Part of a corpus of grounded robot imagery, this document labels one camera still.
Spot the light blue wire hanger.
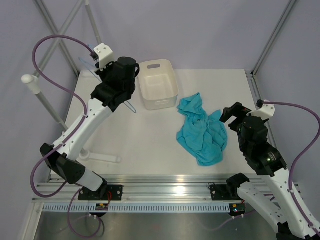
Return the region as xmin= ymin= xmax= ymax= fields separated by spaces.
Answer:
xmin=78 ymin=57 xmax=137 ymax=114

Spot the turquoise t shirt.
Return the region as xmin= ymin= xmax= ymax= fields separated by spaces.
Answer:
xmin=176 ymin=92 xmax=228 ymax=167

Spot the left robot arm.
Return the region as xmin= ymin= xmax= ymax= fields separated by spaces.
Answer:
xmin=40 ymin=57 xmax=140 ymax=200

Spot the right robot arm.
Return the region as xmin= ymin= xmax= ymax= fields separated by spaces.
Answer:
xmin=208 ymin=99 xmax=320 ymax=240

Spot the white plastic bin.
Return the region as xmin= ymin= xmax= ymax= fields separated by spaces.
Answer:
xmin=138 ymin=59 xmax=179 ymax=111

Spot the white clothes rack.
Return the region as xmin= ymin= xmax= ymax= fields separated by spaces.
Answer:
xmin=20 ymin=0 xmax=139 ymax=165

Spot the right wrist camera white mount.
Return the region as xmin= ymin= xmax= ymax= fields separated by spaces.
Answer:
xmin=247 ymin=99 xmax=275 ymax=120

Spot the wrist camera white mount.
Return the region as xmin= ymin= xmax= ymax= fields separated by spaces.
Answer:
xmin=247 ymin=99 xmax=275 ymax=120
xmin=93 ymin=43 xmax=115 ymax=71

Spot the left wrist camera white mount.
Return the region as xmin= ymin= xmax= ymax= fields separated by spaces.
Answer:
xmin=93 ymin=43 xmax=115 ymax=71

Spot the aluminium frame post left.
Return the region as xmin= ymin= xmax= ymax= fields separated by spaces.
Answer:
xmin=33 ymin=0 xmax=84 ymax=77

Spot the aluminium frame post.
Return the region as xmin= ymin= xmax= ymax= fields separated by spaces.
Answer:
xmin=33 ymin=0 xmax=84 ymax=77
xmin=251 ymin=0 xmax=299 ymax=78

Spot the aluminium mounting rail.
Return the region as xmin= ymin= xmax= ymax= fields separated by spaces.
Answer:
xmin=32 ymin=174 xmax=281 ymax=202

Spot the aluminium frame post right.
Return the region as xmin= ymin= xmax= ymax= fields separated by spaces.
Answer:
xmin=251 ymin=0 xmax=299 ymax=78

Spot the white slotted cable duct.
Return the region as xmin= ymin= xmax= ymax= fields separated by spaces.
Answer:
xmin=42 ymin=203 xmax=231 ymax=214

